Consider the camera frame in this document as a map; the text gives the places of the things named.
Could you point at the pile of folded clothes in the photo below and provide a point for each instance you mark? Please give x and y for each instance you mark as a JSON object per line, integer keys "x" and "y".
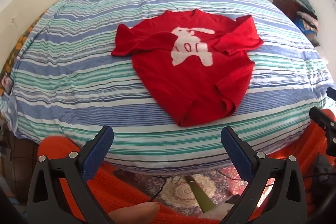
{"x": 305, "y": 19}

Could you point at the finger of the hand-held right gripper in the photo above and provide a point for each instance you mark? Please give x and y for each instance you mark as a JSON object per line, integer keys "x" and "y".
{"x": 319, "y": 115}
{"x": 331, "y": 94}

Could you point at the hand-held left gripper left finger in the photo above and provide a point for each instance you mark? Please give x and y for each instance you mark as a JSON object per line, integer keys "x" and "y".
{"x": 97, "y": 153}

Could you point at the orange floral bed sheet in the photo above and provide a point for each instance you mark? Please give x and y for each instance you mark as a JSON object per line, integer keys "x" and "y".
{"x": 25, "y": 32}

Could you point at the person's left hand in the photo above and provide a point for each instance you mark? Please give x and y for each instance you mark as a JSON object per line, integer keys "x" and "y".
{"x": 136, "y": 213}

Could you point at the orange fleece cloth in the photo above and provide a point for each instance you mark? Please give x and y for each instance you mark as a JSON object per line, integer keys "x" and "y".
{"x": 120, "y": 187}

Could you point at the striped blue green white blanket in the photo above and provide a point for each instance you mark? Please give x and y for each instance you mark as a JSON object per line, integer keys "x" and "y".
{"x": 78, "y": 69}

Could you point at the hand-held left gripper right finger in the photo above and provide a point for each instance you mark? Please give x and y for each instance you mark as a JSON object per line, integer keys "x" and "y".
{"x": 236, "y": 153}

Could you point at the red sweater with white rabbit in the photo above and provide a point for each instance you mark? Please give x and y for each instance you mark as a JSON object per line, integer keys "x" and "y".
{"x": 183, "y": 82}

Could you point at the olive green flat stick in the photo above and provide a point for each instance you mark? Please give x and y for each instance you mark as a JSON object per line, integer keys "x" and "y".
{"x": 199, "y": 195}

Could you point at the dark wooden dresser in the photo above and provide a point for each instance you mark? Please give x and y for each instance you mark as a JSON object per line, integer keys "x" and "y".
{"x": 284, "y": 3}

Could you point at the patterned rug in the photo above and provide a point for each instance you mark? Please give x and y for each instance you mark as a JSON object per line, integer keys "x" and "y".
{"x": 178, "y": 192}

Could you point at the beige headboard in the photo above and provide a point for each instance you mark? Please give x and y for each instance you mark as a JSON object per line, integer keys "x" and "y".
{"x": 31, "y": 3}

